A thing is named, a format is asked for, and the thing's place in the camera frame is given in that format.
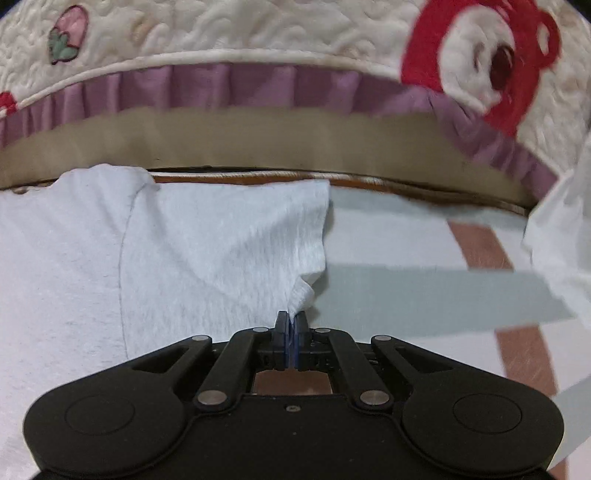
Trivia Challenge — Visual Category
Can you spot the light grey t-shirt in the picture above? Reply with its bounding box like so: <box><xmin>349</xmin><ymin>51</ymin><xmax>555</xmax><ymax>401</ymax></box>
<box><xmin>1</xmin><ymin>165</ymin><xmax>329</xmax><ymax>479</ymax></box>

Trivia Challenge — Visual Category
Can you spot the checkered floor rug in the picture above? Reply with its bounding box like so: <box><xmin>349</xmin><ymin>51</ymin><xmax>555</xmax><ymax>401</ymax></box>
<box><xmin>147</xmin><ymin>170</ymin><xmax>591</xmax><ymax>480</ymax></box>

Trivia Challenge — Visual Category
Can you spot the white quilt with red bears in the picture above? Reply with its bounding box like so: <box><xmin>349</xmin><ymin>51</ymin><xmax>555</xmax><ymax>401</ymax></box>
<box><xmin>1</xmin><ymin>1</ymin><xmax>590</xmax><ymax>195</ymax></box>

